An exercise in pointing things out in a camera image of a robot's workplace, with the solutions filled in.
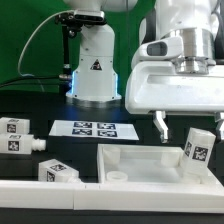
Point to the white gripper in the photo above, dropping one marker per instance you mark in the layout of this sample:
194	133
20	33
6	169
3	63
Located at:
155	86

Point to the white square tabletop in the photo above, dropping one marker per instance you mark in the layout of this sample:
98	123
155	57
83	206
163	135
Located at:
147	164

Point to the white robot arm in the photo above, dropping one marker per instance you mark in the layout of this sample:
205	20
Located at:
197	22

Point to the white L-shaped obstacle fence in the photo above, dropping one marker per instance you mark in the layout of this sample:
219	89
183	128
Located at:
163	197

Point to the white fiducial tag sheet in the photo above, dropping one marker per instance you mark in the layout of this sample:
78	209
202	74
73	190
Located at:
93	129

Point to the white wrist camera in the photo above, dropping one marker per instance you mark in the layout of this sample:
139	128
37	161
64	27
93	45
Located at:
164	49

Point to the black camera stand pole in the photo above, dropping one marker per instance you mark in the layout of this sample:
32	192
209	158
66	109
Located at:
70	28

